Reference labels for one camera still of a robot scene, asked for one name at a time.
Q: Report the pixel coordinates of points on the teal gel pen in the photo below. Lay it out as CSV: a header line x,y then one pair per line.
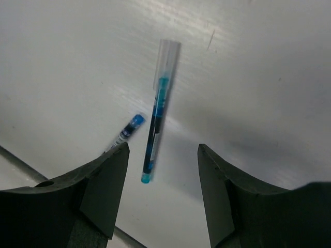
x,y
166,64

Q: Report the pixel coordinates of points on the dark blue gel pen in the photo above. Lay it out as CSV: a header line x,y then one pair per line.
x,y
127,131

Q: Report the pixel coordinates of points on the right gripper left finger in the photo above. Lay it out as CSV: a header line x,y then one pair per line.
x,y
76,209

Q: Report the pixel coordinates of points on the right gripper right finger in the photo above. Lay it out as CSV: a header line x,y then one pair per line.
x,y
244,211

